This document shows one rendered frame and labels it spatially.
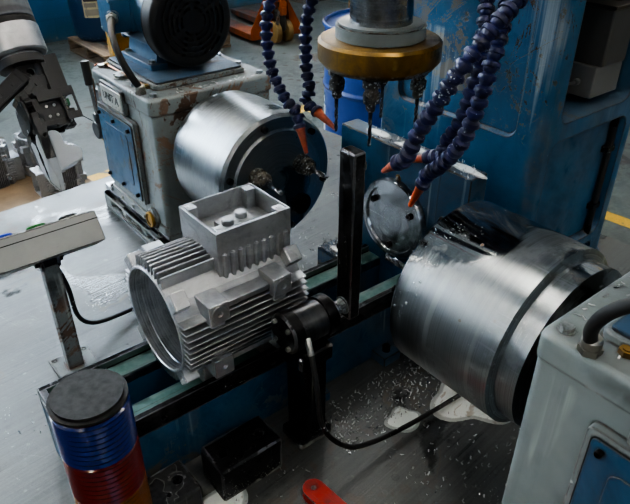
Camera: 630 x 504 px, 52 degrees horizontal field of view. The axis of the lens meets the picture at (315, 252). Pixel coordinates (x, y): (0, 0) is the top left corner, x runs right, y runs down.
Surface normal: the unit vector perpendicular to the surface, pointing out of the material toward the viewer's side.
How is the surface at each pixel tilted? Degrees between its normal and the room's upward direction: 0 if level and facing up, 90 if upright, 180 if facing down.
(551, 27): 90
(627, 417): 90
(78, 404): 0
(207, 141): 51
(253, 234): 90
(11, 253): 57
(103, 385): 0
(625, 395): 90
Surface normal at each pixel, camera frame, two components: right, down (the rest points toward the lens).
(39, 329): 0.00, -0.84
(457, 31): -0.78, 0.33
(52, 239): 0.52, -0.11
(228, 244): 0.62, 0.42
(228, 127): -0.41, -0.54
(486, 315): -0.64, -0.22
